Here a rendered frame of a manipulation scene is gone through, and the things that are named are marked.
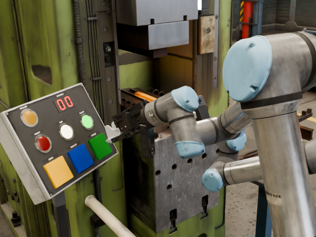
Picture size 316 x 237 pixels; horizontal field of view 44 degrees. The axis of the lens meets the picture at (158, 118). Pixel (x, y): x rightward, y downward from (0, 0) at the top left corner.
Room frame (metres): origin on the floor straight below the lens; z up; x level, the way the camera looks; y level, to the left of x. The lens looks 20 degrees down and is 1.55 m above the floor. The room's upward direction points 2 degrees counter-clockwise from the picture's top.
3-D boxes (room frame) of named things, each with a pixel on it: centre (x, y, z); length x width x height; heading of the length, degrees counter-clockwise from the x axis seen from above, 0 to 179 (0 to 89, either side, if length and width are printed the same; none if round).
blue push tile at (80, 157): (1.12, 0.25, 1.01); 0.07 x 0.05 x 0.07; 150
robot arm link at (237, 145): (1.32, -0.26, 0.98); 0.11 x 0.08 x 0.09; 35
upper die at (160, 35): (1.74, 0.06, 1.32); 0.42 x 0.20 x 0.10; 35
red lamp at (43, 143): (1.06, 0.34, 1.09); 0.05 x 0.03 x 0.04; 125
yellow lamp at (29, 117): (1.08, 0.38, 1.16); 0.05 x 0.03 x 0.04; 125
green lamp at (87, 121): (1.23, 0.24, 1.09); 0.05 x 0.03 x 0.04; 125
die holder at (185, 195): (1.78, 0.02, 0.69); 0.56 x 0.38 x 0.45; 35
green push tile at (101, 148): (1.21, 0.20, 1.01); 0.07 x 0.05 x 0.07; 150
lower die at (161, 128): (1.74, 0.06, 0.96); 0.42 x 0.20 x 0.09; 35
